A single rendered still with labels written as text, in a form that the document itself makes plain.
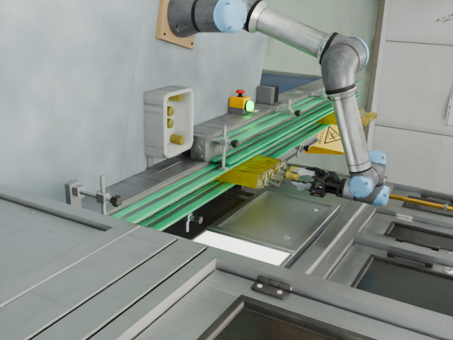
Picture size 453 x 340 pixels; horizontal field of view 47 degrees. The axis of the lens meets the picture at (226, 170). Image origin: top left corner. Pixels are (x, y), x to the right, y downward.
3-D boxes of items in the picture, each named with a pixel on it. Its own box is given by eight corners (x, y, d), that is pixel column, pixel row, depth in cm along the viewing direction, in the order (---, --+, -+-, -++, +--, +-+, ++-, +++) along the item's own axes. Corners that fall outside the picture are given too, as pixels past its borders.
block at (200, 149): (189, 159, 197) (204, 162, 193) (189, 135, 193) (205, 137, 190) (193, 156, 200) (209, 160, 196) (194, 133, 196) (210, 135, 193)
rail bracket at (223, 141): (205, 167, 194) (234, 173, 188) (205, 123, 189) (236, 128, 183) (209, 164, 197) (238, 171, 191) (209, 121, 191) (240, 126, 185)
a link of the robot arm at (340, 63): (342, 46, 153) (379, 199, 165) (354, 40, 161) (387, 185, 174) (306, 55, 159) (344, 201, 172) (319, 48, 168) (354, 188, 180)
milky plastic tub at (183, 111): (145, 155, 182) (166, 160, 178) (143, 91, 175) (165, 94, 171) (173, 144, 197) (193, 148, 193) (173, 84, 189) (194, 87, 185)
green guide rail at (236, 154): (211, 161, 197) (229, 165, 194) (211, 158, 197) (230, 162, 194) (348, 92, 343) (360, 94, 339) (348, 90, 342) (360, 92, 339)
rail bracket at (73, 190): (51, 223, 145) (114, 243, 135) (46, 165, 139) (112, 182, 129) (64, 217, 149) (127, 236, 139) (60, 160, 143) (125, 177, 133)
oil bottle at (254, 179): (213, 179, 203) (263, 191, 193) (213, 165, 201) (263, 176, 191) (220, 175, 207) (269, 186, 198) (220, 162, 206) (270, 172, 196)
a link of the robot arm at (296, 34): (218, -12, 177) (365, 52, 161) (239, -16, 189) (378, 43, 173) (209, 22, 184) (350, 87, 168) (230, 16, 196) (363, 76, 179)
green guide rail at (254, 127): (212, 142, 195) (230, 146, 191) (212, 139, 195) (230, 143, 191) (348, 81, 340) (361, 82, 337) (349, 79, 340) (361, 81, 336)
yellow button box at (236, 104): (228, 112, 230) (243, 115, 227) (228, 95, 228) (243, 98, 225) (235, 109, 236) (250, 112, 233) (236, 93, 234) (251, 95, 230)
